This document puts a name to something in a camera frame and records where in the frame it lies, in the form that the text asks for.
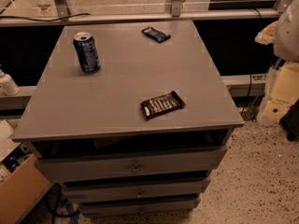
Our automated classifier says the blue soda can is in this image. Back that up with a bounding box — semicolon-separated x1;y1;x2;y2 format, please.
73;32;100;74

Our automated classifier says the blue rxbar blueberry wrapper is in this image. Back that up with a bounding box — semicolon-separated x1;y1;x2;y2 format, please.
141;27;171;43

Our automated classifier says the cardboard box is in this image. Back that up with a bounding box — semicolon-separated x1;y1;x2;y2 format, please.
0;120;52;224

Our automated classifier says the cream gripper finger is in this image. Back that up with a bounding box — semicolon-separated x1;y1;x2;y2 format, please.
257;62;299;127

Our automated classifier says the black floor cable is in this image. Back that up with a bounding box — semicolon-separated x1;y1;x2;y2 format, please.
45;187;81;224

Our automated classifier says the white pipe on left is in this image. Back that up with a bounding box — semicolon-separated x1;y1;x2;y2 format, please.
0;69;20;96

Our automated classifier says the black rxbar chocolate wrapper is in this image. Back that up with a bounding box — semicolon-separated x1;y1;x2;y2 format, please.
140;91;186;119

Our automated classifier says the grey drawer cabinet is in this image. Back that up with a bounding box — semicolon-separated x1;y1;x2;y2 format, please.
15;21;243;217

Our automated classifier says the black cable on rail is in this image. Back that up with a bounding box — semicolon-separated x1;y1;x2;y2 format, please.
0;12;92;22

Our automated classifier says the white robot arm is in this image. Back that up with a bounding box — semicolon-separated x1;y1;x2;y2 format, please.
255;0;299;126

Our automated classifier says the metal frame rail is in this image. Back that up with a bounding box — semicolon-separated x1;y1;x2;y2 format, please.
0;8;280;27

